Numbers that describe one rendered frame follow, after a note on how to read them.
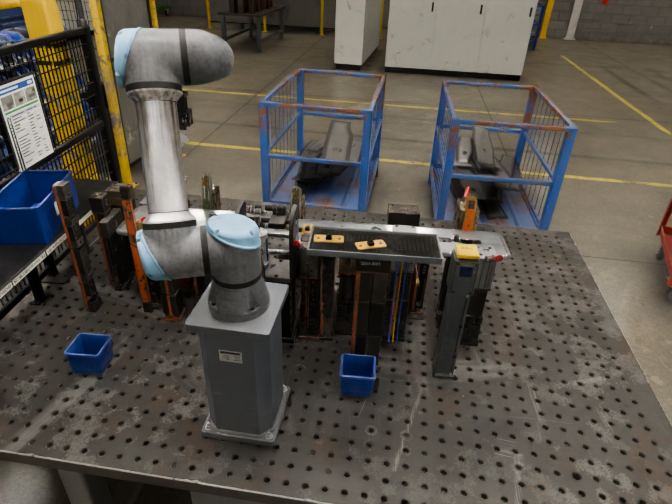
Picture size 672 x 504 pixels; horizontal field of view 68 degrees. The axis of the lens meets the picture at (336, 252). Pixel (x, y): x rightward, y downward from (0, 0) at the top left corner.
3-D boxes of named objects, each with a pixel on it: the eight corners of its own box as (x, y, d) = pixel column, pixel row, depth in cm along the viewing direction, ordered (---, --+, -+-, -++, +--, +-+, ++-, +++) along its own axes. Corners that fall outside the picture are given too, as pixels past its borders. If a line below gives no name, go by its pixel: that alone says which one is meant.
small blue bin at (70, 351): (117, 355, 162) (112, 334, 158) (103, 377, 154) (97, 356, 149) (85, 353, 163) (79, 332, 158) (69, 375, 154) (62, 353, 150)
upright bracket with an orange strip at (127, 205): (153, 310, 183) (129, 186, 157) (151, 312, 182) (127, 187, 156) (145, 309, 183) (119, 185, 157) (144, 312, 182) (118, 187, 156)
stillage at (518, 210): (427, 181, 474) (442, 78, 425) (512, 188, 467) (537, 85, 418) (432, 243, 372) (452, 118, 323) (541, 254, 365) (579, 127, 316)
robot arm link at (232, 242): (265, 281, 115) (263, 230, 108) (205, 288, 112) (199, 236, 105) (259, 254, 125) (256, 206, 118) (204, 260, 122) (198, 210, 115)
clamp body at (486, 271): (476, 328, 181) (497, 243, 162) (482, 349, 172) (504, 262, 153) (450, 326, 181) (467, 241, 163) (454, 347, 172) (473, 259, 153)
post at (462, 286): (452, 362, 166) (477, 249, 143) (455, 378, 159) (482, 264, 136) (430, 360, 166) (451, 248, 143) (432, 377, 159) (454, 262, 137)
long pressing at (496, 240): (499, 230, 185) (500, 227, 185) (513, 262, 166) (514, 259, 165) (138, 206, 191) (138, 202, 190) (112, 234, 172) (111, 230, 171)
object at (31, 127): (56, 153, 192) (34, 70, 176) (20, 176, 173) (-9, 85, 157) (51, 153, 192) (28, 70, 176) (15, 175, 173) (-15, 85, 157)
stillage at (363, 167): (298, 166, 493) (297, 67, 444) (378, 174, 483) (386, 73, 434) (263, 222, 392) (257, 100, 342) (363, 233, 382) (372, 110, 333)
